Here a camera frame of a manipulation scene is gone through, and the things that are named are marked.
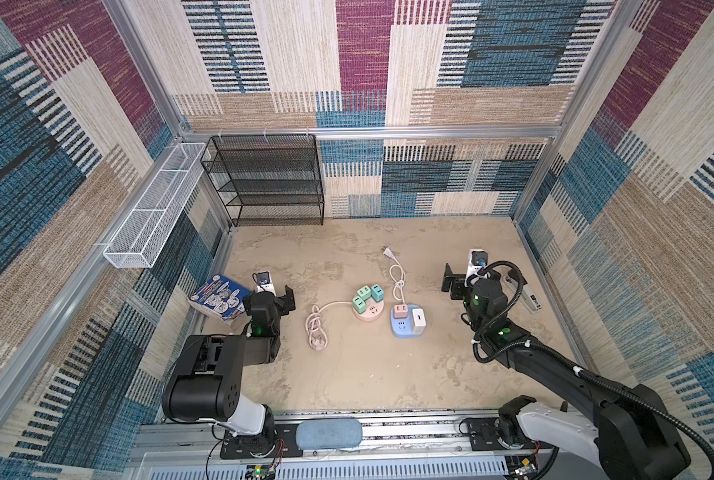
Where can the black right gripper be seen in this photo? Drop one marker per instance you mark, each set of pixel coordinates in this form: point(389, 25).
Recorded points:
point(457, 282)

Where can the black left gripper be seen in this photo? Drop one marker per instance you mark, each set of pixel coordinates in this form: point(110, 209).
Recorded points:
point(286, 304)

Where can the white square adapter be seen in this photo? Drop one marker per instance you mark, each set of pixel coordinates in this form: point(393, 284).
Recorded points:
point(418, 321)

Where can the teal plug adapter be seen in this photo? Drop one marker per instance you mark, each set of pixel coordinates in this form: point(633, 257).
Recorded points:
point(377, 293)

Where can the mint green plug adapter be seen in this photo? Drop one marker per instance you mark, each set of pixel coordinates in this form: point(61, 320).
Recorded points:
point(365, 293)

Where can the pink plug adapter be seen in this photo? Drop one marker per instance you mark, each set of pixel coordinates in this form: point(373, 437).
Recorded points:
point(400, 311)

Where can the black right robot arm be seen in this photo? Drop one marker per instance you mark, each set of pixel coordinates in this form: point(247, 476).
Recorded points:
point(628, 432)

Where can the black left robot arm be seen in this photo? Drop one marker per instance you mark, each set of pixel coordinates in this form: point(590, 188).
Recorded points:
point(205, 382)

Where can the blue illustrated box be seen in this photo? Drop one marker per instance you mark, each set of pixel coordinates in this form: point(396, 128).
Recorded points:
point(220, 298)

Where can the blue square power strip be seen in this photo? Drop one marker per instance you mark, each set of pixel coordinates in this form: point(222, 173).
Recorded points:
point(402, 328)

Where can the pink round power strip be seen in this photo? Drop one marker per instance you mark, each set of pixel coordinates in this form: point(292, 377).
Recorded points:
point(373, 311)

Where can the black and grey stapler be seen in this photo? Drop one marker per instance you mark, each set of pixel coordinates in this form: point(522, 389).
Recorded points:
point(528, 297)

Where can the blue-grey cushion pad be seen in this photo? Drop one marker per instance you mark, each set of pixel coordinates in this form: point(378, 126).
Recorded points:
point(329, 434)

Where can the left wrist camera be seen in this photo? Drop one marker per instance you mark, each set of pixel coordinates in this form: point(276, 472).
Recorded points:
point(263, 282)

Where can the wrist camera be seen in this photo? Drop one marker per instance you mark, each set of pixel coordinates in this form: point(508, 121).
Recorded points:
point(263, 282)
point(477, 262)

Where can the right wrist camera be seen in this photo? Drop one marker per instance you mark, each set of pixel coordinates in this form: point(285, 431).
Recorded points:
point(477, 262)

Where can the black wire mesh shelf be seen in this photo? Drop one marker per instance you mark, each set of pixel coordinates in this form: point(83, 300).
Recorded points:
point(267, 180)

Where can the white wire mesh basket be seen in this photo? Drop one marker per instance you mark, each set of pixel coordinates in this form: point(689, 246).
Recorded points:
point(140, 239)

